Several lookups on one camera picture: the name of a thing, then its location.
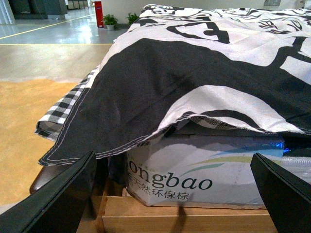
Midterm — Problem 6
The potted plant in white pot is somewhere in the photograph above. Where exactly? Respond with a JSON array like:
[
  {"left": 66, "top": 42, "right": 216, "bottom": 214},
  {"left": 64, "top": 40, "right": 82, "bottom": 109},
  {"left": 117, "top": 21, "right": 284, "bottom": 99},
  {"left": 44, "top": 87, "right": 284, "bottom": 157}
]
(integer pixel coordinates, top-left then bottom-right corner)
[{"left": 103, "top": 14, "right": 118, "bottom": 31}]

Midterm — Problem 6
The dark brown bed corner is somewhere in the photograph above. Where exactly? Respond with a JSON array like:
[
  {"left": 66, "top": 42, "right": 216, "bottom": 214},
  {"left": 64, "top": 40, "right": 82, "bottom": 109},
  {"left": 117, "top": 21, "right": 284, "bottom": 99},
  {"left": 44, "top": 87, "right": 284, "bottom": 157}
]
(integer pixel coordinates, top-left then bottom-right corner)
[{"left": 29, "top": 162, "right": 81, "bottom": 195}]

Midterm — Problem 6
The black white checkered sheet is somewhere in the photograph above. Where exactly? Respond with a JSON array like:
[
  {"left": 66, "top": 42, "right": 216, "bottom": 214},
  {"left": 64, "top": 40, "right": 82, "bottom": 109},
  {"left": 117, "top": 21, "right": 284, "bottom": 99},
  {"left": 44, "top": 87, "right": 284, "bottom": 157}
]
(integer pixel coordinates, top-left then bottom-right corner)
[{"left": 35, "top": 66, "right": 100, "bottom": 141}]

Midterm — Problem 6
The red cabinet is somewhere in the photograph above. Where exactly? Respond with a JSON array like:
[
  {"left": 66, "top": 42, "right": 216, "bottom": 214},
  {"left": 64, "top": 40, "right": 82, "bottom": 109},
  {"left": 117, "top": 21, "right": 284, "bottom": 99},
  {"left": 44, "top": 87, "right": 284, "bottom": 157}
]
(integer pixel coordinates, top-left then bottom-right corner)
[{"left": 94, "top": 0, "right": 104, "bottom": 28}]

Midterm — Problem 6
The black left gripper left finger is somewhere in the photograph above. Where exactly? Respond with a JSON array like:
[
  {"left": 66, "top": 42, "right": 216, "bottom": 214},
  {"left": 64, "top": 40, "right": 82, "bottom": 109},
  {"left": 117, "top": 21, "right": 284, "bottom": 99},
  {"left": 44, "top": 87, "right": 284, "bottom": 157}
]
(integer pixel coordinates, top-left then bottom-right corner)
[{"left": 0, "top": 151, "right": 97, "bottom": 233}]

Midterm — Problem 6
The white wrapped mattress with text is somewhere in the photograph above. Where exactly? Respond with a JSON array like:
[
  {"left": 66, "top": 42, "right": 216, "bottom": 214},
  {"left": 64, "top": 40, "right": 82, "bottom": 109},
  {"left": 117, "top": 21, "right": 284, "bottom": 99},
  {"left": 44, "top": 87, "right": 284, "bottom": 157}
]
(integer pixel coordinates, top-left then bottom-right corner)
[{"left": 126, "top": 135, "right": 284, "bottom": 209}]

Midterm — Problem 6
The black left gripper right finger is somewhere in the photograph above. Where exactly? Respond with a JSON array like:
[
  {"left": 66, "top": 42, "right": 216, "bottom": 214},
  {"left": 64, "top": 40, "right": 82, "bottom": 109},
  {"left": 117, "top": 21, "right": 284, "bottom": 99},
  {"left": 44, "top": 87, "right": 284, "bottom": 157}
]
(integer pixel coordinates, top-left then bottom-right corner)
[{"left": 250, "top": 153, "right": 311, "bottom": 233}]

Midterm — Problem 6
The black and white patterned quilt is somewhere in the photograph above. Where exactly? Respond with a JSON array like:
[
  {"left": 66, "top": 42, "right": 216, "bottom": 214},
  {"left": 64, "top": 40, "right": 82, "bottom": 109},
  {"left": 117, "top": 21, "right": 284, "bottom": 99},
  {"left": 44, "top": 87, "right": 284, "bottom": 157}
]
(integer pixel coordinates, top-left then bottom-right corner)
[{"left": 39, "top": 4, "right": 311, "bottom": 166}]

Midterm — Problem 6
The wooden bed frame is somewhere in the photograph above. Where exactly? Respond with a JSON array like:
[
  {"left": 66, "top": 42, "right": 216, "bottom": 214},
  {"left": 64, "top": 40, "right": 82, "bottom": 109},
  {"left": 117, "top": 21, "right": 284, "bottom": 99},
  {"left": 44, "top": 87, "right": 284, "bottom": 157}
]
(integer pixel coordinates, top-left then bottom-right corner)
[{"left": 77, "top": 180, "right": 276, "bottom": 233}]

